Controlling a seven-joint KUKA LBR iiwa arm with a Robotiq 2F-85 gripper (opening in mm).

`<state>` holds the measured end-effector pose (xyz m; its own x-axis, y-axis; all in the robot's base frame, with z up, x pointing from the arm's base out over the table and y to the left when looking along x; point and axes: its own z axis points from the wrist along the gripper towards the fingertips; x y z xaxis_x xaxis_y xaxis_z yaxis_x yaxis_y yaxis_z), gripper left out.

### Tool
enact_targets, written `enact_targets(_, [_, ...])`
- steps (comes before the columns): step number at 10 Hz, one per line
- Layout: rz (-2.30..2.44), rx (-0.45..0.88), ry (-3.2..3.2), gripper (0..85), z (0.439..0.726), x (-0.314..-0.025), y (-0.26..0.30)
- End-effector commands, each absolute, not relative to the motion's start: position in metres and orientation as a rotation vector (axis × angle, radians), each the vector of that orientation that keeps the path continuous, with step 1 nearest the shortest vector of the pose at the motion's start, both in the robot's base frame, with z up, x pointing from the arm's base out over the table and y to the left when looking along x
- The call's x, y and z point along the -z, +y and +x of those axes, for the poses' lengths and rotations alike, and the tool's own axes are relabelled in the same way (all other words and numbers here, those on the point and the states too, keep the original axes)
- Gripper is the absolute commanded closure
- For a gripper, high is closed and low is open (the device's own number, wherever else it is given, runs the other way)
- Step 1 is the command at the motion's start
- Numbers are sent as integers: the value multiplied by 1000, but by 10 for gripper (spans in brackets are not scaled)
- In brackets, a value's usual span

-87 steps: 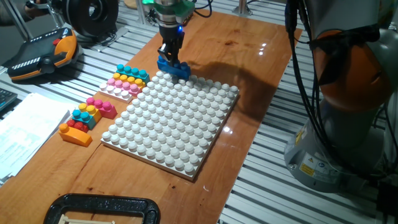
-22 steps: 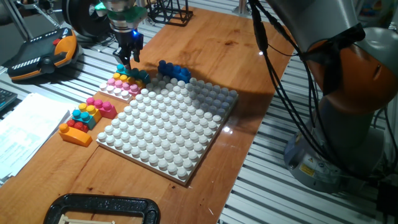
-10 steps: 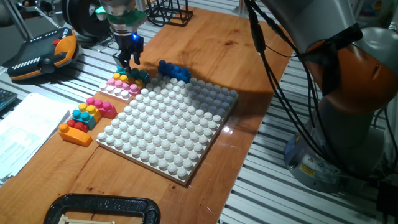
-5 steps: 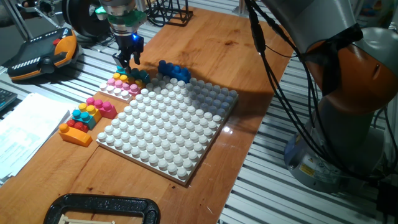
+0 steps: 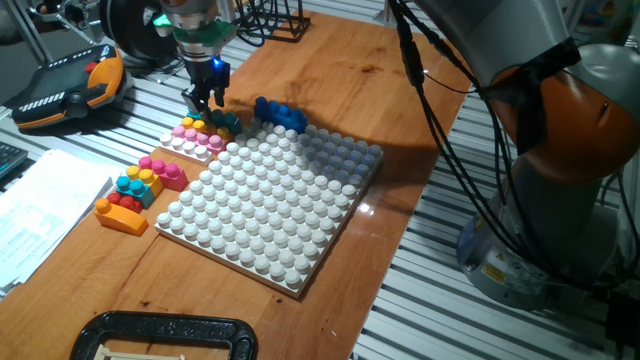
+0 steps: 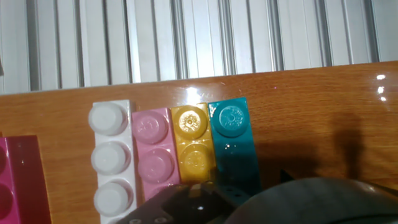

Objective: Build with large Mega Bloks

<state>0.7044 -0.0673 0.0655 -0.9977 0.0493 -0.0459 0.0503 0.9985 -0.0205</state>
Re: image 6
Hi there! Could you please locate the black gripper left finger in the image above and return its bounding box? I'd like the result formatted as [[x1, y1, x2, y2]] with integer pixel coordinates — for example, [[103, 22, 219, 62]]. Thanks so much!
[[114, 182, 249, 224]]

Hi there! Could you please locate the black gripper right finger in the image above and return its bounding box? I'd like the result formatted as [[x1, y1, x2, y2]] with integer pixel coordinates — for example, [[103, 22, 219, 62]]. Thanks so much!
[[279, 169, 295, 183]]

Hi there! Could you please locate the teal four-stud brick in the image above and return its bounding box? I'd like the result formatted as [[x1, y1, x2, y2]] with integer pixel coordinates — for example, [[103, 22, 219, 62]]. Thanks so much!
[[207, 96, 262, 203]]

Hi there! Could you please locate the yellow four-stud brick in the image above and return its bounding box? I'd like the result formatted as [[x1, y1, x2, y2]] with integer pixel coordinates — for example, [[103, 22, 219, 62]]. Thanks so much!
[[170, 102, 218, 185]]

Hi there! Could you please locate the light pink four-stud brick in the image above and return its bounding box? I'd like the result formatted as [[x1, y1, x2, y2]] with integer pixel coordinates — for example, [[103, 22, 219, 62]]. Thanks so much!
[[131, 107, 182, 202]]

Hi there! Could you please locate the brown wooden board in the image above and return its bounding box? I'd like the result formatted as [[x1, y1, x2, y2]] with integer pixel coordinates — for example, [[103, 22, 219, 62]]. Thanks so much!
[[0, 60, 398, 224]]

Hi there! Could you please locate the white four-stud brick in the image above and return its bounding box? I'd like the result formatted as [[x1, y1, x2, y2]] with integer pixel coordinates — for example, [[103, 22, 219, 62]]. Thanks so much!
[[88, 99, 137, 224]]

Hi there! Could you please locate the magenta three-stud brick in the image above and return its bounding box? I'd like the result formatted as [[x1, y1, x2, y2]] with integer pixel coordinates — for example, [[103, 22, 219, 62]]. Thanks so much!
[[0, 134, 53, 224]]

